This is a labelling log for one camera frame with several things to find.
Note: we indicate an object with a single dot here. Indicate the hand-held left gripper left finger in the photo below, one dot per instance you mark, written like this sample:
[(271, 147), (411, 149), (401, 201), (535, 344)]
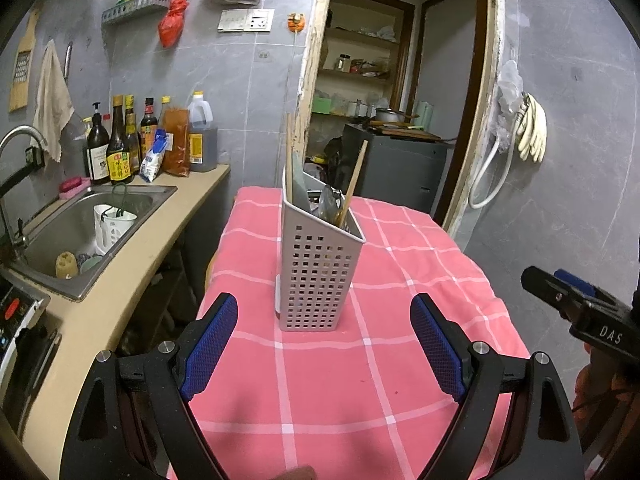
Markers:
[(210, 347)]

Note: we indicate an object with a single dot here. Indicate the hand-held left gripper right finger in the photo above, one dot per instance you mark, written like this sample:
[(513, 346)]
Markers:
[(437, 347)]

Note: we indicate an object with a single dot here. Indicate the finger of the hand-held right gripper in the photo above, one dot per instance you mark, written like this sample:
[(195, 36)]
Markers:
[(580, 287), (547, 287)]

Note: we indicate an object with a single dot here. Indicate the white perforated utensil holder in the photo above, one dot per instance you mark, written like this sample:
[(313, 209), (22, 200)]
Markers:
[(315, 270)]

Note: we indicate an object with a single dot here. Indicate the silver metal spoon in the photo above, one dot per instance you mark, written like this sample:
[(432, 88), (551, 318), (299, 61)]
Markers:
[(330, 202)]

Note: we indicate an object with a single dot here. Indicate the wooden chopstick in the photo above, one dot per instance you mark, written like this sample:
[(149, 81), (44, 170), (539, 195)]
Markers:
[(289, 155), (356, 170)]

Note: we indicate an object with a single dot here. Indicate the person's right hand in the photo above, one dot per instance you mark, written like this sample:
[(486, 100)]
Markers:
[(600, 390)]

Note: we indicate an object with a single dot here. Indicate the person's left hand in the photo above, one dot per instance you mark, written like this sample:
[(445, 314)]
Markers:
[(300, 474)]

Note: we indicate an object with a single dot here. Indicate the beige kitchen countertop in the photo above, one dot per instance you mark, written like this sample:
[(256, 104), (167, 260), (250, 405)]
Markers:
[(125, 300)]

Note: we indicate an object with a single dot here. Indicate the pink checked tablecloth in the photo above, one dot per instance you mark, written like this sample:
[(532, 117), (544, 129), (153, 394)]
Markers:
[(330, 390)]

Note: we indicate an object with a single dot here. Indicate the green scrubber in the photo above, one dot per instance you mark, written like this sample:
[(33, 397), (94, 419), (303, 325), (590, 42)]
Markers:
[(91, 263)]

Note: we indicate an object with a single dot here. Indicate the white cup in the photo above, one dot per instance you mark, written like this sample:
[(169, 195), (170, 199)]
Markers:
[(112, 232)]

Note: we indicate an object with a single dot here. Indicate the cream rubber gloves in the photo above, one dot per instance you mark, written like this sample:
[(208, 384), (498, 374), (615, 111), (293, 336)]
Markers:
[(534, 127)]

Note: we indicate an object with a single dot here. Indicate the yellow loofah sponge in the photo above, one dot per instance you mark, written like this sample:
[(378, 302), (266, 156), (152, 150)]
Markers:
[(66, 266)]

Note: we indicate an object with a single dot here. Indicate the grey cabinet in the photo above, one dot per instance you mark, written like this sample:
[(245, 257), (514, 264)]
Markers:
[(400, 170)]

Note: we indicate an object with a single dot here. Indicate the steel sink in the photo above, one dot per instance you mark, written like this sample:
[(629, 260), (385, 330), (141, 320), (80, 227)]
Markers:
[(65, 230)]

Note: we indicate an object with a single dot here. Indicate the stove with red button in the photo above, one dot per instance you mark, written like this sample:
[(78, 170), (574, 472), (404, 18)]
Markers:
[(20, 310)]

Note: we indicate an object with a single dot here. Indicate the blue and white bag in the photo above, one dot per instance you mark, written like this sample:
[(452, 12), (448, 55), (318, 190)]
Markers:
[(152, 160)]

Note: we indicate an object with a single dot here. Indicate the clear hanging plastic bag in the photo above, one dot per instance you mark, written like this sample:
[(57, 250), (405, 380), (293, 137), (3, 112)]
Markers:
[(509, 90)]

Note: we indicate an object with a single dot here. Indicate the orange sauce bottle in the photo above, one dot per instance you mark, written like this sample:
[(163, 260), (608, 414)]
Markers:
[(176, 145)]

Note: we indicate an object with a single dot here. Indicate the wooden cutting boards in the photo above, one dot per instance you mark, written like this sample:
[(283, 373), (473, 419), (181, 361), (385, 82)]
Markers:
[(410, 133)]

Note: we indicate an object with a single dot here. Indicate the yellow-capped oil jug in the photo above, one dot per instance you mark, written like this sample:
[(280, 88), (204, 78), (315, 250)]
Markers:
[(202, 140)]

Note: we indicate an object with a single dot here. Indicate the yellow-labelled sauce bottle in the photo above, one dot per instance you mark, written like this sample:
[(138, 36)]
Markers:
[(119, 160)]

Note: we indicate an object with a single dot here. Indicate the pink soap dish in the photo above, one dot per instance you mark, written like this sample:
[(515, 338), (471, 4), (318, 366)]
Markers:
[(75, 186)]

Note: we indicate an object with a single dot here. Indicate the pale green container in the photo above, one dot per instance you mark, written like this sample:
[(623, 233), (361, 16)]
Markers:
[(424, 116)]

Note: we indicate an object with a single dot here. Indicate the dark sauce bottle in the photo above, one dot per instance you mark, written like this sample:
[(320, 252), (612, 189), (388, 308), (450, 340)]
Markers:
[(132, 135), (149, 130)]

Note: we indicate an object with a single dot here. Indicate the metal pot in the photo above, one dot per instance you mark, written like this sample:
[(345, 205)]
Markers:
[(389, 115)]

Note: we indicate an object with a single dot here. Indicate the green box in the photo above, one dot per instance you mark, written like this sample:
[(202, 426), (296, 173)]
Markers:
[(322, 105)]

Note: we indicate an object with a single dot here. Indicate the metal faucet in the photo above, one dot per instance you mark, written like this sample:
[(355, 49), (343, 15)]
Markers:
[(20, 132)]

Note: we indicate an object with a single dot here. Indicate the beige hanging towel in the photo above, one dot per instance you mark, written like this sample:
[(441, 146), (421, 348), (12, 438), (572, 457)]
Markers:
[(52, 105)]

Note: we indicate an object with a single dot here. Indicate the glass jar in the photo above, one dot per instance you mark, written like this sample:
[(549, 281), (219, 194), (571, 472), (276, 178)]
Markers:
[(344, 62)]

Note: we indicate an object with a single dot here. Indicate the wooden shelf unit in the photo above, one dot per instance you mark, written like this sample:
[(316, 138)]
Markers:
[(360, 40)]

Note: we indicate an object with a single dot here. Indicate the red plastic bag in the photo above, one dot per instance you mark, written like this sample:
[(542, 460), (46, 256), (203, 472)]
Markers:
[(172, 22)]

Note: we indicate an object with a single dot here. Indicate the wooden grater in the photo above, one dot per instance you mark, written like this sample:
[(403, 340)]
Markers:
[(25, 65)]

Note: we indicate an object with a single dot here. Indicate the worn door frame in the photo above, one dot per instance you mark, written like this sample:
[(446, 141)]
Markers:
[(310, 85)]

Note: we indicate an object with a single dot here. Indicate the white wall switch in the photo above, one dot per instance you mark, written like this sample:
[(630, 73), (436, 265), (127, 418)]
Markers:
[(233, 20)]

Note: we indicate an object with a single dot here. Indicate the white wall socket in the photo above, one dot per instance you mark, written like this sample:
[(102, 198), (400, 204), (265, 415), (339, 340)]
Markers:
[(261, 20)]

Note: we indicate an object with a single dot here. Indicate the grey wall rack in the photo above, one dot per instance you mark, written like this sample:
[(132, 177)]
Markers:
[(135, 10)]

